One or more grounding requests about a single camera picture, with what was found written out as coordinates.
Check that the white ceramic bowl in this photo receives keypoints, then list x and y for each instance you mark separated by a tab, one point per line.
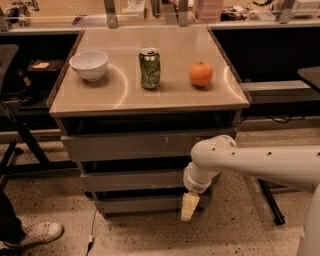
90	65

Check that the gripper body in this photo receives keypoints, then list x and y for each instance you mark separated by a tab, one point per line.
194	185

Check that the grey drawer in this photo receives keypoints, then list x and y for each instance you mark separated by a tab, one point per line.
137	145
133	180
139	204

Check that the grey top drawer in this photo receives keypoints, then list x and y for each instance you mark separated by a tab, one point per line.
137	145

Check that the grey drawer cabinet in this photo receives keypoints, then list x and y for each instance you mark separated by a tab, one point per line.
131	105

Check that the green soda can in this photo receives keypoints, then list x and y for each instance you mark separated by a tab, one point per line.
149	60

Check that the orange fruit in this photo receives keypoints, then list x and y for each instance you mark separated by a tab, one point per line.
201	74

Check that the grey bottom drawer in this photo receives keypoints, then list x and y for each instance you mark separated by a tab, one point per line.
139	204

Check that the dark trouser leg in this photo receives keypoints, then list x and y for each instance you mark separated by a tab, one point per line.
8	220

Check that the pink stacked containers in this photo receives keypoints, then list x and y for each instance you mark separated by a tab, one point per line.
207	11

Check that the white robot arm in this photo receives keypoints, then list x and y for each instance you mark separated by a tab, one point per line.
298	167

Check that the white sneaker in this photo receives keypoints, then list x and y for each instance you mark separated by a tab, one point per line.
29	235

